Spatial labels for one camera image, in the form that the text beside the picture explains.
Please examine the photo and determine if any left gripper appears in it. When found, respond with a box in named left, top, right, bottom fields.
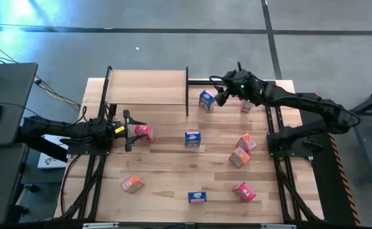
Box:
left=108, top=109, right=148, bottom=153

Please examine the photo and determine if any pink Froot Loops cereal box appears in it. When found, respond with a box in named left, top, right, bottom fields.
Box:
left=240, top=99, right=256, bottom=113
left=231, top=181, right=257, bottom=203
left=134, top=124, right=155, bottom=143

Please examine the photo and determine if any blue Frosted Flakes cereal box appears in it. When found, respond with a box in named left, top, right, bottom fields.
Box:
left=184, top=131, right=202, bottom=148
left=198, top=89, right=216, bottom=113
left=188, top=191, right=207, bottom=204

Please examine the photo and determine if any orange Mini Wheats cereal box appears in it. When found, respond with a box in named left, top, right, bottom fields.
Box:
left=236, top=132, right=257, bottom=153
left=120, top=173, right=145, bottom=195
left=228, top=146, right=252, bottom=169

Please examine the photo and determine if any wooden shelf with black posts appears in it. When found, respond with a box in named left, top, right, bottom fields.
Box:
left=98, top=65, right=189, bottom=118

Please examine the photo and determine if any white printed box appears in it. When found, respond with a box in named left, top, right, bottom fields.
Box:
left=37, top=133, right=71, bottom=170

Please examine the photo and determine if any black diagonal support bar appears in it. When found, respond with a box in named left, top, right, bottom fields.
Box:
left=16, top=135, right=69, bottom=163

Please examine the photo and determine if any grey desk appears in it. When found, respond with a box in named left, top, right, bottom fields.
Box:
left=0, top=62, right=39, bottom=147

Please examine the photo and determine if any black mat with hazard stripe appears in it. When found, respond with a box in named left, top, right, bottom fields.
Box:
left=295, top=92, right=362, bottom=227

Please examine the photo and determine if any grey metal stand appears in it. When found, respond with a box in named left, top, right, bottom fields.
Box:
left=350, top=82, right=372, bottom=187

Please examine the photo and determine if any black aluminium rig frame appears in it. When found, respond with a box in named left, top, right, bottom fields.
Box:
left=57, top=78, right=325, bottom=229

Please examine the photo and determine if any yellow cable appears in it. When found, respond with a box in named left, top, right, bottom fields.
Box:
left=0, top=36, right=82, bottom=109

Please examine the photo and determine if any silver metal bracket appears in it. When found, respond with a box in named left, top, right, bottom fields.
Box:
left=261, top=223, right=297, bottom=229
left=83, top=222, right=120, bottom=229

